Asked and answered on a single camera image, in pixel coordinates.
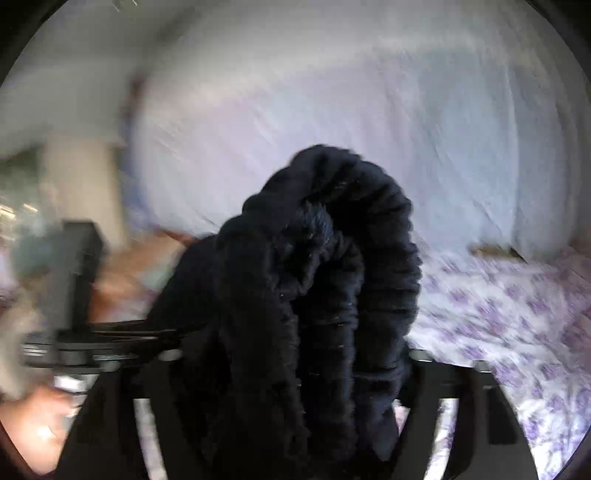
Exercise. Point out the person's left hand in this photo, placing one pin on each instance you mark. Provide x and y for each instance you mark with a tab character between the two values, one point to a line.
34	429

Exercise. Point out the cream cabinet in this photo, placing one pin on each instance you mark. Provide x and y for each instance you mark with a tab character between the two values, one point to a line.
81	184

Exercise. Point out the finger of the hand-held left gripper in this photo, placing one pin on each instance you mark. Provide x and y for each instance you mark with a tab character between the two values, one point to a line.
138	336

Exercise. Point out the navy pants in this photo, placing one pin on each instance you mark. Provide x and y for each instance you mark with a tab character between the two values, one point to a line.
295	286

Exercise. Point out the purple floral bedsheet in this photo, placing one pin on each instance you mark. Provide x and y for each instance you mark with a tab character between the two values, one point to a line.
503	332

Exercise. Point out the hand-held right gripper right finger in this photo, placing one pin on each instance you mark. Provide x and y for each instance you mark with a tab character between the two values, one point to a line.
466	406

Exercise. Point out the small brown object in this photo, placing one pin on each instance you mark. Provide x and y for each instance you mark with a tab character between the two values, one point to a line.
498	251

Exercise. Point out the plain lavender sheet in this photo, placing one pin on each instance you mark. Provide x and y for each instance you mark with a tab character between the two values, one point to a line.
323	92

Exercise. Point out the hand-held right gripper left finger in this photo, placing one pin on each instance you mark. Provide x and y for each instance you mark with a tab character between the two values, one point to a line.
104	415

